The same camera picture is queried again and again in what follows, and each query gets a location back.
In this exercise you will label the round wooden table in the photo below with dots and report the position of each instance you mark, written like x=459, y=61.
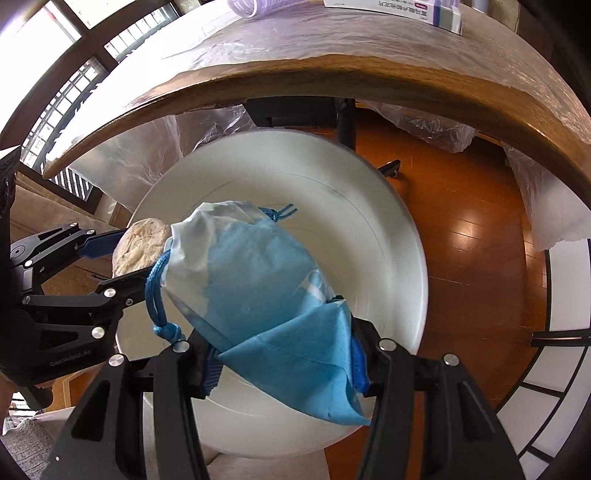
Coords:
x=323, y=78

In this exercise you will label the white medicine box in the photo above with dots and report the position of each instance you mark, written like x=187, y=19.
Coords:
x=392, y=11

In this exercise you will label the white round trash bin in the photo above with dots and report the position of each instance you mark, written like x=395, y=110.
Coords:
x=332, y=207

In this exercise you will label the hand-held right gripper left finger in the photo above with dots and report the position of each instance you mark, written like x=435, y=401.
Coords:
x=210, y=376

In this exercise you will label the white paper sliding screen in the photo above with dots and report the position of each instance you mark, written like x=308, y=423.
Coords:
x=568, y=295

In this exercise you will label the wooden table with plastic cover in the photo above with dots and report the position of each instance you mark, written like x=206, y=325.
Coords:
x=277, y=32

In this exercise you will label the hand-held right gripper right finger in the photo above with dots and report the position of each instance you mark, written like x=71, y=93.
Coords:
x=359, y=369

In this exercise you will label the metal balcony railing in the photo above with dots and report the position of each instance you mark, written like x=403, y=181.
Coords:
x=64, y=106

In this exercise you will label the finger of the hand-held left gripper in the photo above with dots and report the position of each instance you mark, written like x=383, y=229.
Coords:
x=124, y=288
x=104, y=242

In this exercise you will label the dark framed window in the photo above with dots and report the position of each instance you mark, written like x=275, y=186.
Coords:
x=27, y=50

